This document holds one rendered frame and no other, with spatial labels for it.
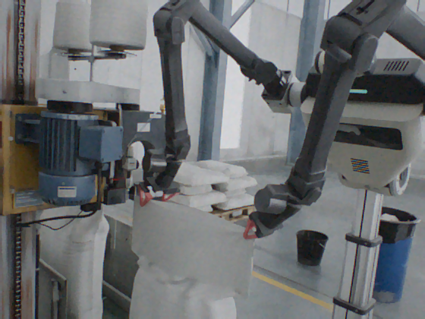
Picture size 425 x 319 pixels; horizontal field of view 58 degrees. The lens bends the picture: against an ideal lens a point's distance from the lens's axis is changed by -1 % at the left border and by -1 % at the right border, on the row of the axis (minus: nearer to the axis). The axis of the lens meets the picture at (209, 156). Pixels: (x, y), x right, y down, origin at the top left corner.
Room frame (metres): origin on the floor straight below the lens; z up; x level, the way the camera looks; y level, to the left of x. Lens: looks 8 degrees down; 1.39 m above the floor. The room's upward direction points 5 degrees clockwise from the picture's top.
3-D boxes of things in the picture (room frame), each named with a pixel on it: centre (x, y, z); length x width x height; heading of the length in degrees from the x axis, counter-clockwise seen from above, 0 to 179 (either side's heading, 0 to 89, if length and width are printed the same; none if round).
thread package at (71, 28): (1.35, 0.49, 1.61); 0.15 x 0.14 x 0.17; 47
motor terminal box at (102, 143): (1.03, 0.29, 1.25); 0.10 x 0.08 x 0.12; 162
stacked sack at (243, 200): (4.76, -0.30, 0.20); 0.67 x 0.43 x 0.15; 137
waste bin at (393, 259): (2.96, -1.42, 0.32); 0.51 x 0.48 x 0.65; 137
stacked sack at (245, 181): (4.76, -0.29, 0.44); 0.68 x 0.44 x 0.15; 137
